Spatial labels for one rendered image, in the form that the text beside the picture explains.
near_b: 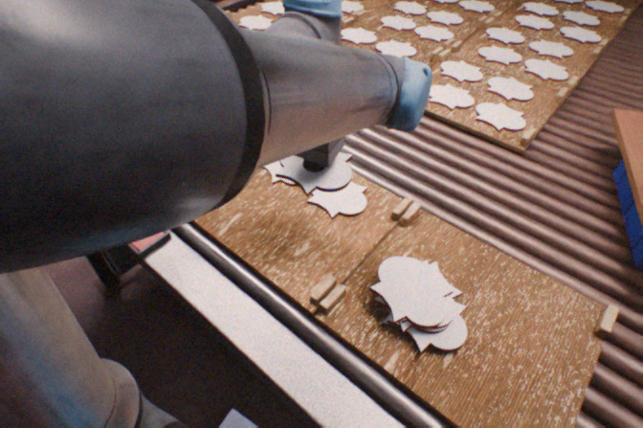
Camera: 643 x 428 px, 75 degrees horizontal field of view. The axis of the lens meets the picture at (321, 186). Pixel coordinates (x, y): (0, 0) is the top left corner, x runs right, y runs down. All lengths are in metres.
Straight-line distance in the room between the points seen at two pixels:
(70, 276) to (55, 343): 1.92
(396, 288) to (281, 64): 0.59
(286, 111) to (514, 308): 0.71
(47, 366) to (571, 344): 0.76
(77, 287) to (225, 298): 1.43
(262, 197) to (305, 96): 0.75
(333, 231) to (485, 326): 0.34
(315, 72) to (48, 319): 0.23
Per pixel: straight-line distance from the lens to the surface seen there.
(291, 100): 0.21
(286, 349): 0.78
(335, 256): 0.85
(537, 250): 1.00
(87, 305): 2.13
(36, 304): 0.32
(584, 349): 0.87
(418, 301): 0.75
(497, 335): 0.82
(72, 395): 0.39
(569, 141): 1.33
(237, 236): 0.90
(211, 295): 0.85
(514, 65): 1.60
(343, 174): 0.72
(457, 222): 0.98
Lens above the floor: 1.62
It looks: 44 degrees down
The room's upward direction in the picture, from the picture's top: straight up
